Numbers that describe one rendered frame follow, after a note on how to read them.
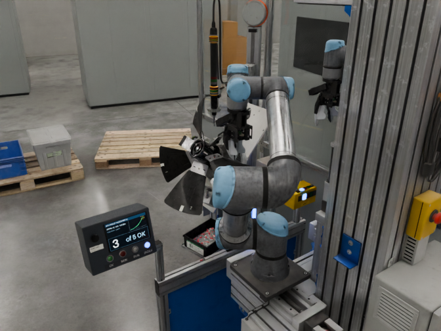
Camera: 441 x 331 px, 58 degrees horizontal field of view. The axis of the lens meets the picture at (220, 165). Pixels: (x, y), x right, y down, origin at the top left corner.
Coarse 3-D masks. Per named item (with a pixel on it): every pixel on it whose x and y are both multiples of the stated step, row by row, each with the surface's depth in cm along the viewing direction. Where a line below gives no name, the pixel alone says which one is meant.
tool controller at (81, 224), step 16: (128, 208) 156; (144, 208) 154; (80, 224) 145; (96, 224) 144; (112, 224) 147; (128, 224) 150; (144, 224) 154; (80, 240) 148; (96, 240) 143; (128, 240) 151; (144, 240) 155; (96, 256) 145; (128, 256) 152; (96, 272) 145
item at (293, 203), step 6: (300, 186) 210; (300, 192) 204; (306, 192) 206; (294, 198) 203; (306, 198) 208; (312, 198) 211; (288, 204) 207; (294, 204) 204; (300, 204) 206; (306, 204) 210
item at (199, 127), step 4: (200, 104) 237; (200, 108) 236; (196, 112) 244; (200, 112) 234; (196, 116) 243; (200, 116) 233; (196, 120) 243; (200, 120) 231; (196, 124) 244; (200, 124) 231; (196, 128) 245; (200, 128) 230; (200, 132) 229; (200, 136) 233
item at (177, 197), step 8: (184, 176) 219; (192, 176) 219; (200, 176) 219; (184, 184) 218; (192, 184) 218; (200, 184) 218; (176, 192) 217; (184, 192) 216; (192, 192) 216; (200, 192) 217; (168, 200) 218; (176, 200) 216; (184, 200) 215; (192, 200) 215; (200, 200) 215; (176, 208) 215; (184, 208) 214; (200, 208) 214
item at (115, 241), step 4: (116, 236) 148; (120, 236) 149; (108, 240) 147; (112, 240) 147; (116, 240) 148; (120, 240) 149; (112, 244) 148; (116, 244) 148; (120, 244) 149; (112, 248) 148; (116, 248) 148
